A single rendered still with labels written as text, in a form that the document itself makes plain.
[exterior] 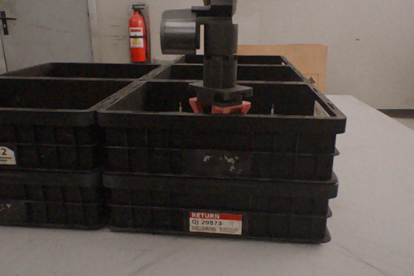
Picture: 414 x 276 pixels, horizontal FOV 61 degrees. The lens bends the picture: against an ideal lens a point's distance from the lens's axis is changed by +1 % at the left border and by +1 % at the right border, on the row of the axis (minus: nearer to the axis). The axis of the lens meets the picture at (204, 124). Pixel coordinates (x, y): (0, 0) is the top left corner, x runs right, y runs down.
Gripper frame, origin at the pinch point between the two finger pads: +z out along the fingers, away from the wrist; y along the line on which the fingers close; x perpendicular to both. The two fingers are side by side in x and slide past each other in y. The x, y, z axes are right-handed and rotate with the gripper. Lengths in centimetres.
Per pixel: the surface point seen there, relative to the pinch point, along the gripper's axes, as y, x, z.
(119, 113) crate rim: -5.7, -16.3, -5.6
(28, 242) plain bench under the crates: -15.6, -29.9, 17.6
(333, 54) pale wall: -159, 303, 13
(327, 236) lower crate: 17.7, 9.6, 15.5
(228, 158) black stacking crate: 6.3, -3.5, 1.6
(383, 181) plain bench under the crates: 12.6, 41.6, 16.5
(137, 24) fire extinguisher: -276, 138, -15
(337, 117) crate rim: 17.7, 8.3, -5.9
